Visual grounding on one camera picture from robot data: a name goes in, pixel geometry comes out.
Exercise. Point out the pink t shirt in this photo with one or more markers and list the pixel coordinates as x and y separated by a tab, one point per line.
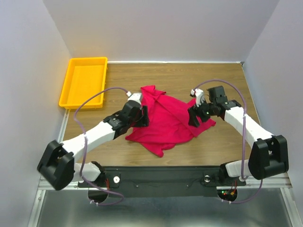
168	122

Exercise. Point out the yellow plastic tray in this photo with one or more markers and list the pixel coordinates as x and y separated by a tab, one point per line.
84	78

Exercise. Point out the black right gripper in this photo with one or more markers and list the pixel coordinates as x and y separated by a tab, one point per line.
192	119

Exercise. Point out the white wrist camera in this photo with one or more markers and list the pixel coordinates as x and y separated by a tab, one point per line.
198	94
137	97

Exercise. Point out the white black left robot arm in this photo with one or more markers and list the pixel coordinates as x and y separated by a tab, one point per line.
59	163

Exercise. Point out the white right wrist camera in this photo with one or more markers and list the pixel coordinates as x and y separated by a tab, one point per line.
198	94

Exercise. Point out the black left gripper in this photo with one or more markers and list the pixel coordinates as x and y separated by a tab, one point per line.
144	120

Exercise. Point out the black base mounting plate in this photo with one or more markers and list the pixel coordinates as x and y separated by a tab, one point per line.
168	181

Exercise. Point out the aluminium frame rail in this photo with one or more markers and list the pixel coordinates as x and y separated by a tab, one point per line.
99	190

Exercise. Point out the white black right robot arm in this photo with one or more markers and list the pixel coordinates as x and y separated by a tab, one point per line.
269	153

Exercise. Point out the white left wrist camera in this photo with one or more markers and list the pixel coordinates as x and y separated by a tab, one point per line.
137	97

